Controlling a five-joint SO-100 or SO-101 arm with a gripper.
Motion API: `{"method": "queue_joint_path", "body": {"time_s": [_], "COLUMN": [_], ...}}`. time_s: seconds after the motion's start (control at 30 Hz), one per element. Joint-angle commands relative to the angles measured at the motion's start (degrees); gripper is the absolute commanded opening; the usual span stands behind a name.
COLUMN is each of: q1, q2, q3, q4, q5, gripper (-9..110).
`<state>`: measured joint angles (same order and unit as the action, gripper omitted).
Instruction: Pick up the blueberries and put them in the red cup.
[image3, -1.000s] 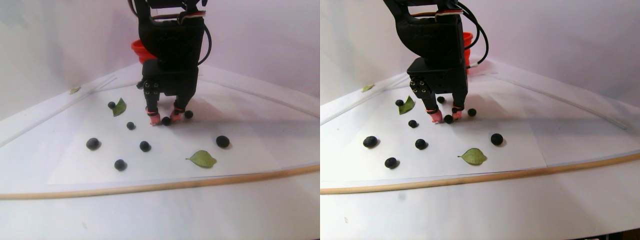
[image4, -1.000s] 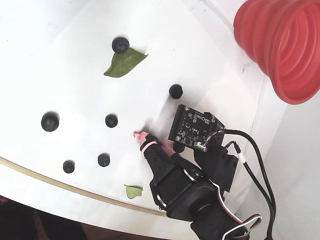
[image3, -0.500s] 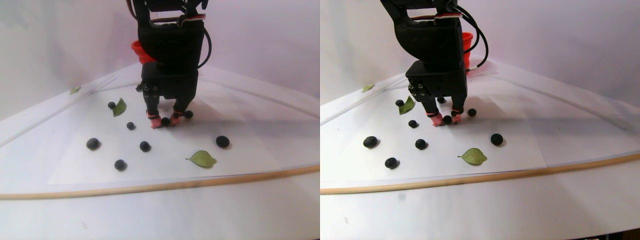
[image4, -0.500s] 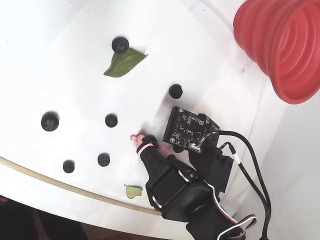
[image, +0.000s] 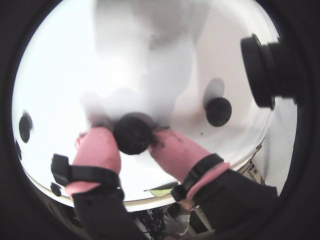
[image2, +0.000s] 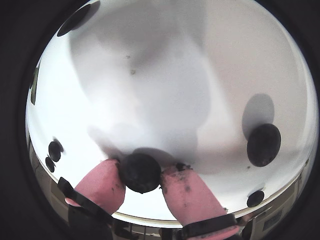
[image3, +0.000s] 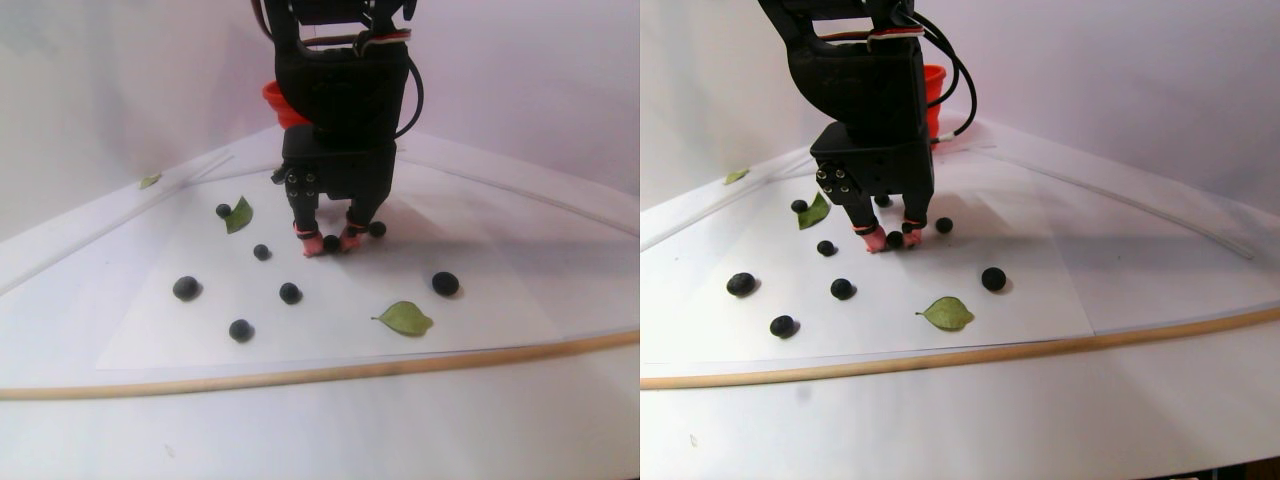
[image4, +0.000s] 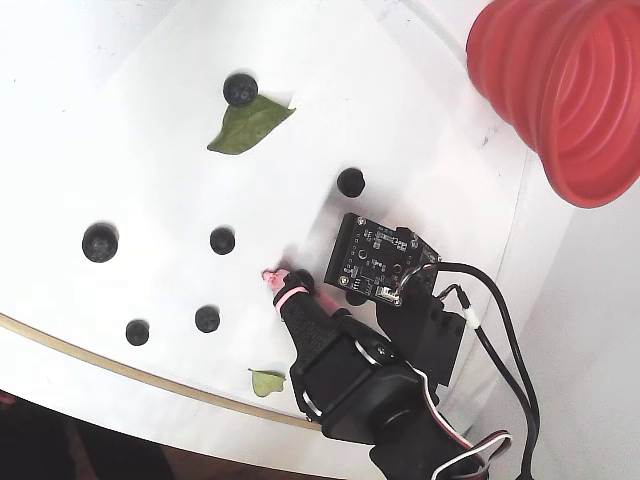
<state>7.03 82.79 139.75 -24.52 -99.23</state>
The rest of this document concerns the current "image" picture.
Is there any pale green curled leaf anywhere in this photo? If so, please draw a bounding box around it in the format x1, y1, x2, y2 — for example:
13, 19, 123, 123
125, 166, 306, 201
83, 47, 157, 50
143, 181, 179, 198

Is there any black round camera lens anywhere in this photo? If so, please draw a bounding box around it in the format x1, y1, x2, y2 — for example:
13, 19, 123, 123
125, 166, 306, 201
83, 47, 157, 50
240, 33, 305, 110

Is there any pink padded gripper finger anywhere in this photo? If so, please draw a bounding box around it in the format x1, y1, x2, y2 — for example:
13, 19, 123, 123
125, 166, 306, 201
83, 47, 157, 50
51, 126, 145, 240
149, 127, 280, 240

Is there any white paper sheet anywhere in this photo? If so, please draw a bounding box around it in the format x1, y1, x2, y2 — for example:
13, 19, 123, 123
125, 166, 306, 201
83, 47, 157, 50
12, 0, 280, 208

